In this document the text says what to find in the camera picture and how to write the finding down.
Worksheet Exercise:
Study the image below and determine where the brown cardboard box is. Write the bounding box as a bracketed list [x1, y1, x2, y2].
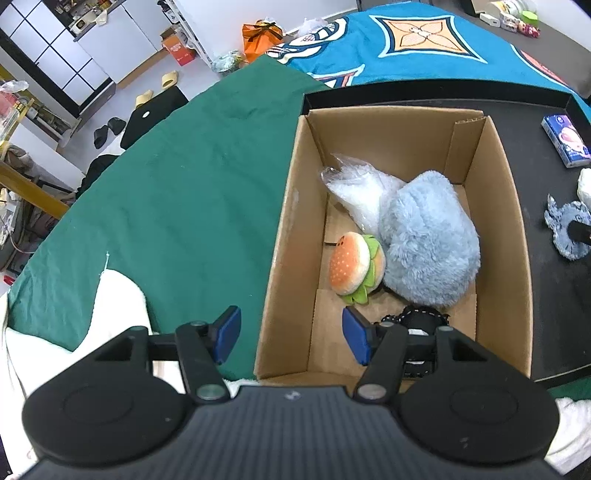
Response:
[254, 106, 533, 386]

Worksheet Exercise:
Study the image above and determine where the yellow slipper near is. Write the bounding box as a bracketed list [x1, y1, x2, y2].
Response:
[134, 90, 153, 109]

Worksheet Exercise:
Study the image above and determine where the black slipper left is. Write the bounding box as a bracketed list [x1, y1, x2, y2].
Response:
[93, 125, 109, 149]

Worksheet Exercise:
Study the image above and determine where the white fluffy blanket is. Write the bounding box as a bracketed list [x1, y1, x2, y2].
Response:
[0, 268, 157, 476]

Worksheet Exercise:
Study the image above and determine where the blue patterned blanket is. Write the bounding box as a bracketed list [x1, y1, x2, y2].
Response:
[266, 1, 573, 92]

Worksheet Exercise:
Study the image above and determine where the black slipper right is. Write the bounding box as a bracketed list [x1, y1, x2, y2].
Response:
[106, 117, 126, 136]

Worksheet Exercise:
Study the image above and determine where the red cardboard box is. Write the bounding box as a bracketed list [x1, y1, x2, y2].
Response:
[160, 28, 197, 66]

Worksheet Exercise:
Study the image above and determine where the clear bag white stuffing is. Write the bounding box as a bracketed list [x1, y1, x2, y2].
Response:
[321, 155, 406, 236]

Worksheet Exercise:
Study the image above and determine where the blue tissue pack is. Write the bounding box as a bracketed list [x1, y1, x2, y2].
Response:
[541, 114, 591, 169]

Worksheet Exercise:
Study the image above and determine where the yellow slipper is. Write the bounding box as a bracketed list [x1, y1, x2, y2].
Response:
[161, 71, 178, 90]
[134, 90, 153, 109]

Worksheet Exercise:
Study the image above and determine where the white plastic bag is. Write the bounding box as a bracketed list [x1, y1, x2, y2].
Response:
[297, 18, 328, 37]

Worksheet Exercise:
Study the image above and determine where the black shallow tray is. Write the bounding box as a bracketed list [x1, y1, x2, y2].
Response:
[300, 78, 591, 385]

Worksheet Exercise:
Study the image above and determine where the black slipper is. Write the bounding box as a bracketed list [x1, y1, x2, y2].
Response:
[93, 125, 109, 149]
[106, 117, 126, 136]

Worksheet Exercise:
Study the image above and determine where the orange bag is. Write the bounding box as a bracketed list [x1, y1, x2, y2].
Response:
[242, 20, 283, 63]

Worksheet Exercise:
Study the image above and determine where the blue fluffy plush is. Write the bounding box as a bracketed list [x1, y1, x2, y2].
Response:
[379, 170, 481, 307]

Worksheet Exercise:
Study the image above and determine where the burger plush toy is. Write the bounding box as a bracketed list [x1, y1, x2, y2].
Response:
[329, 231, 386, 305]

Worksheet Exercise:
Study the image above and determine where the black white dotted soft item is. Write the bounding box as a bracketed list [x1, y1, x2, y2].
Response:
[380, 305, 450, 379]

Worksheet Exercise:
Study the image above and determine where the blue denim plush toy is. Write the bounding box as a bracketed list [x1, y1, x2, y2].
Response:
[544, 195, 590, 261]

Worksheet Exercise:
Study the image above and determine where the yellow slipper far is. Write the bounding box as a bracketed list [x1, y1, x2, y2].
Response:
[161, 71, 178, 90]

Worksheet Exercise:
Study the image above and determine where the green cup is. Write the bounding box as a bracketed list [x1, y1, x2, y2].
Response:
[521, 10, 539, 27]

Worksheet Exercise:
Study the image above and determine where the green cloth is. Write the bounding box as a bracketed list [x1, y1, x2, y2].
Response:
[10, 57, 322, 380]

